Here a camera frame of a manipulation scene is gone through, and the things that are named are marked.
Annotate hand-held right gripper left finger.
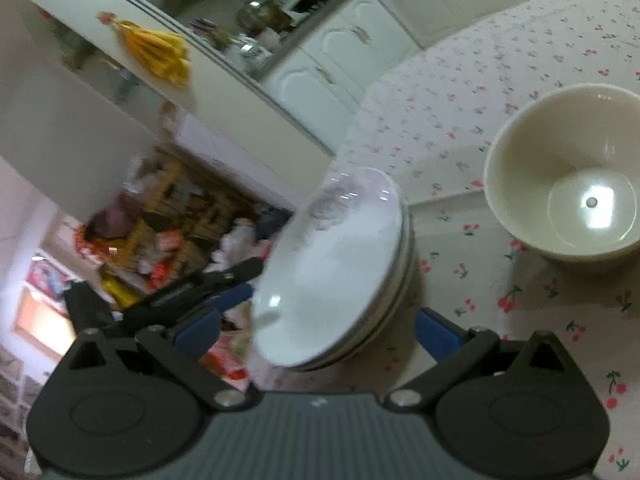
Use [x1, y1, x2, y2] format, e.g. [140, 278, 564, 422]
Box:
[56, 307, 252, 408]

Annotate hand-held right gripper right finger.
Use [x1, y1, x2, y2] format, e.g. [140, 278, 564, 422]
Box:
[385, 308, 583, 408]

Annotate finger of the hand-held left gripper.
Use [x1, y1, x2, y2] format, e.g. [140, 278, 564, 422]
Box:
[200, 284, 254, 317]
[142, 258, 264, 313]

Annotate large plain white plate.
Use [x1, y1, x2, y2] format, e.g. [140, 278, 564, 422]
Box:
[292, 230, 417, 372]

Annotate white plate with grey flower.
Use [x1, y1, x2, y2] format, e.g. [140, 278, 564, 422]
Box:
[280, 200, 412, 370]
[251, 166, 404, 368]

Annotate cream plastic bowl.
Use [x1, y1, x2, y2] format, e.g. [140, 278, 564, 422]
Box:
[483, 83, 640, 274]

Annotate cluttered storage shelf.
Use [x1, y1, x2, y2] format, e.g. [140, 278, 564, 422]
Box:
[85, 145, 296, 311]

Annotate cherry print tablecloth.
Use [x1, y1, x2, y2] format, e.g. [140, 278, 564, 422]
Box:
[240, 0, 640, 480]

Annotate yellow towel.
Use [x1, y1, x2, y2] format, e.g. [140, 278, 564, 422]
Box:
[112, 20, 193, 87]

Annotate steel stockpot with lid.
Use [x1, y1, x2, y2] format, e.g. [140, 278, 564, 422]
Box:
[235, 0, 293, 36]

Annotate white kitchen base cabinets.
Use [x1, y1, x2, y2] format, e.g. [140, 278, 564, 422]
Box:
[260, 0, 551, 111]

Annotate red wall picture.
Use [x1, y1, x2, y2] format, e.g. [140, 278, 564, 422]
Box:
[27, 255, 71, 316]

